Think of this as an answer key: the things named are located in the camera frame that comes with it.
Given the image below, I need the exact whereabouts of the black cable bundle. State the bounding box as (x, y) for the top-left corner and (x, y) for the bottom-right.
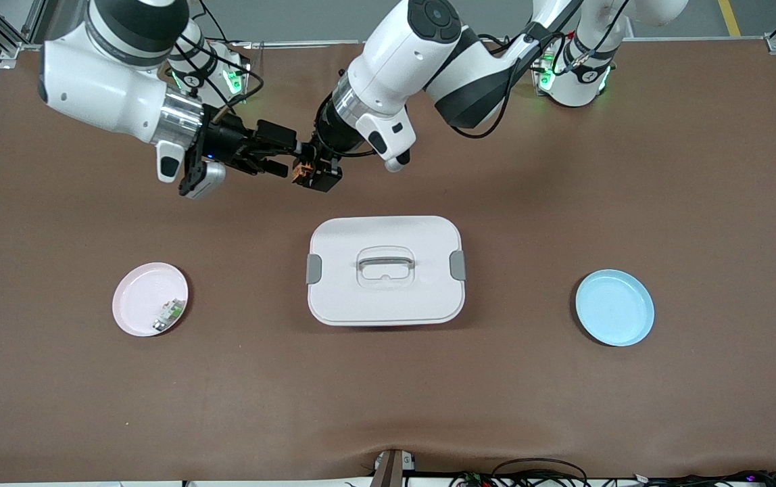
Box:
(449, 458), (776, 487)

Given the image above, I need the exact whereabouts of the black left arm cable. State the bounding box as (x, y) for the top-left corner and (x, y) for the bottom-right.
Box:
(454, 19), (582, 140)

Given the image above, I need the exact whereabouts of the green and white switch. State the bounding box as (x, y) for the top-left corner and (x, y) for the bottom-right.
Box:
(152, 297), (185, 333)

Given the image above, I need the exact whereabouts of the silver table edge rail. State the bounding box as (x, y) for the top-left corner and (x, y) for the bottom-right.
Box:
(20, 37), (776, 52)

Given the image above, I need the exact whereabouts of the brown table mat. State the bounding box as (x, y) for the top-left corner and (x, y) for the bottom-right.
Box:
(0, 39), (776, 483)

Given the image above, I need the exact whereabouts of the white lidded storage box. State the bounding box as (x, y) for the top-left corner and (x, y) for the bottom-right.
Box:
(306, 216), (468, 327)

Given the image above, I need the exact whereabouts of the light blue round plate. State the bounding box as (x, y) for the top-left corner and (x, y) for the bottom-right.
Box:
(575, 269), (656, 348)

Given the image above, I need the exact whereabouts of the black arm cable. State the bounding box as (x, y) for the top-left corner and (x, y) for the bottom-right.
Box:
(454, 19), (582, 140)
(170, 0), (265, 113)

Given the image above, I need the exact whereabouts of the metal clamp bracket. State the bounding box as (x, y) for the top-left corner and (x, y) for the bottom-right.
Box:
(372, 448), (418, 487)

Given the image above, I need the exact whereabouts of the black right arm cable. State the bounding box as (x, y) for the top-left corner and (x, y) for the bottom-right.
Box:
(170, 0), (265, 113)

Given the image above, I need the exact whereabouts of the black left base cable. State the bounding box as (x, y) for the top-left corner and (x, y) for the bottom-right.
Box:
(473, 32), (539, 53)

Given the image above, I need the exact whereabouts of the pink round plate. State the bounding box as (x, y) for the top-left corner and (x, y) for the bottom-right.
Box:
(112, 262), (189, 338)

